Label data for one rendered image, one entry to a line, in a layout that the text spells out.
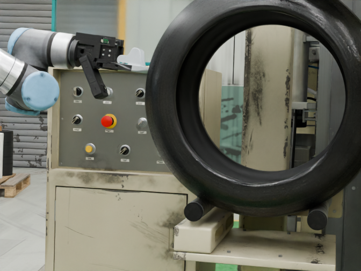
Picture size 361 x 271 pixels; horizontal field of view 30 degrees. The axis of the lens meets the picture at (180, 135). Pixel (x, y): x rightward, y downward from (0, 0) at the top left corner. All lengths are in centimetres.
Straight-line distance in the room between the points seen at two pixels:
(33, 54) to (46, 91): 17
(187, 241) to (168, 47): 45
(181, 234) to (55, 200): 92
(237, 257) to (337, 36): 54
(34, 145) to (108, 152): 868
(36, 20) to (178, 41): 957
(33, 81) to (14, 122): 955
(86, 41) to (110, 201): 78
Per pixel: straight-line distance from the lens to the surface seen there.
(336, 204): 187
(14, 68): 160
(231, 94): 1052
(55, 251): 245
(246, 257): 156
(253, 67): 189
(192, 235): 157
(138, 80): 234
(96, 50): 169
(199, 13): 155
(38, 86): 160
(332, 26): 151
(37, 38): 175
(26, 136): 1108
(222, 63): 1061
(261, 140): 189
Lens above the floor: 116
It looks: 3 degrees down
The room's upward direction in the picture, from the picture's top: 2 degrees clockwise
